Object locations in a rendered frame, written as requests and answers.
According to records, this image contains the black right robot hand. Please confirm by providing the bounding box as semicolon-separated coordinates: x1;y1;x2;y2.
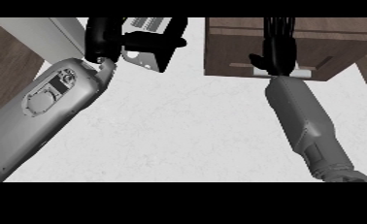
248;16;298;78

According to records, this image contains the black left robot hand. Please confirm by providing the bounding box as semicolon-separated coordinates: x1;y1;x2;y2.
82;16;187;65

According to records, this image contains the brown wooden drawer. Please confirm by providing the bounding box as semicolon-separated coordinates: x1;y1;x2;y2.
204;16;367;82

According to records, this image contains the pale grey appliance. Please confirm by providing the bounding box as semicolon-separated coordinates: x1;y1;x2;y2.
0;16;87;65

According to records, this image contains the black and white appliance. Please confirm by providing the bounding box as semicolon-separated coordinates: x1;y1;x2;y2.
119;16;189;74

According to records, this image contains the brown wooden panel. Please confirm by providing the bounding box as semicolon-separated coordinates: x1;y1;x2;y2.
353;54;367;84

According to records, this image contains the brown wooden cabinet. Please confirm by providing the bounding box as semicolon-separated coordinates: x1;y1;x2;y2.
0;27;45;110

